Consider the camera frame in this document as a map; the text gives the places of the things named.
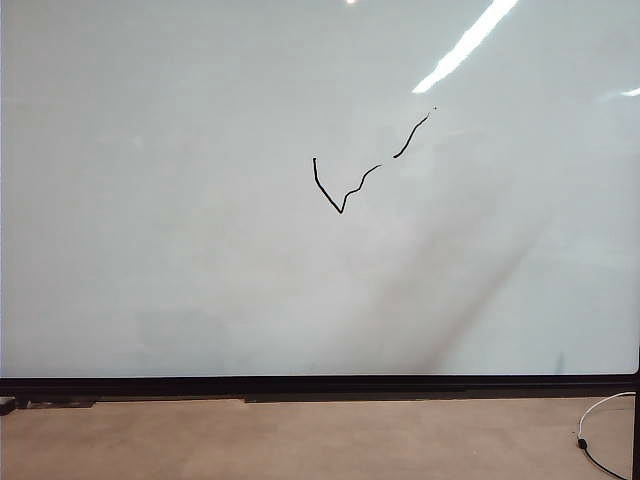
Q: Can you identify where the white glass whiteboard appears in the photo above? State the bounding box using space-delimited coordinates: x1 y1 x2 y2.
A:
0 0 640 378

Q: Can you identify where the black whiteboard frame stand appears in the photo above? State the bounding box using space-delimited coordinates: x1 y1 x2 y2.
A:
0 370 640 480

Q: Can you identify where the white cable with black connector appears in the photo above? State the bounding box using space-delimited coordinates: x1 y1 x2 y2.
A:
574 390 638 480

